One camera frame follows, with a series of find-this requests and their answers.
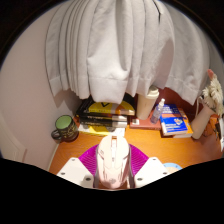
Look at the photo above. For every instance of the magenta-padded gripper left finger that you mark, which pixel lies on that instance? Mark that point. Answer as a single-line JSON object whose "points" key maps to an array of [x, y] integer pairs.
{"points": [[75, 170]]}

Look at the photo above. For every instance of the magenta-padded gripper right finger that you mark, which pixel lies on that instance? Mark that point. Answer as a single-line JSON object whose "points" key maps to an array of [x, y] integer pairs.
{"points": [[150, 170]]}

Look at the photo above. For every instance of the pink white computer mouse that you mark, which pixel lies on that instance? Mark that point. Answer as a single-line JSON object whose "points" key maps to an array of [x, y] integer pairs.
{"points": [[112, 163]]}

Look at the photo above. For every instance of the dark green mug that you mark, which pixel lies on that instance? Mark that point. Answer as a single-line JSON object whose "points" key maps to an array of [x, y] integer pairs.
{"points": [[66, 128]]}

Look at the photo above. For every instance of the dark red book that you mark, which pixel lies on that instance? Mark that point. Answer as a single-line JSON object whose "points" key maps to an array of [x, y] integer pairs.
{"points": [[143, 125]]}

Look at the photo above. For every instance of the pale yellow white book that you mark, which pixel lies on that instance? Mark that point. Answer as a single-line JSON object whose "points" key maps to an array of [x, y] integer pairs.
{"points": [[98, 130]]}

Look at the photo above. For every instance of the blue book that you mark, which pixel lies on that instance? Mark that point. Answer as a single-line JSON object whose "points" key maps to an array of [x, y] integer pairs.
{"points": [[173, 121]]}

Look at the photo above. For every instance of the orange book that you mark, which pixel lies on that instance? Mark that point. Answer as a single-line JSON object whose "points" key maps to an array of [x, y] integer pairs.
{"points": [[188, 128]]}

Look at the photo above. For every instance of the clear spray bottle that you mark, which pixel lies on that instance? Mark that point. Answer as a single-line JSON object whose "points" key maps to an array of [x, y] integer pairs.
{"points": [[157, 111]]}

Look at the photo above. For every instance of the cream tumbler with lid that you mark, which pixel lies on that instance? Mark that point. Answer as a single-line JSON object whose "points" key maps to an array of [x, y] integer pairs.
{"points": [[146, 103]]}

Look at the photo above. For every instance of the yellow and black book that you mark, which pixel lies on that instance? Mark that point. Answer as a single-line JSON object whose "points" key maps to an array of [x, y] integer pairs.
{"points": [[108, 108]]}

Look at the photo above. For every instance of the white pitcher vase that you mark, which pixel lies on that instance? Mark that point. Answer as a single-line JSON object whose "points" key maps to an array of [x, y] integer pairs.
{"points": [[201, 121]]}

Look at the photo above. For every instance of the white and pink flowers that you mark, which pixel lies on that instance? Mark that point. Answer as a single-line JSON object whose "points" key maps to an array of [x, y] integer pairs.
{"points": [[213, 93]]}

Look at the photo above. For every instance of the white pleated curtain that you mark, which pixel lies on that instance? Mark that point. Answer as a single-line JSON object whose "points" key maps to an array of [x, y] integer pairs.
{"points": [[126, 46]]}

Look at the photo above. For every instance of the white wall panel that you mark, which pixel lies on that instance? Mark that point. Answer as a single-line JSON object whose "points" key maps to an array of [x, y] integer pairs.
{"points": [[10, 140]]}

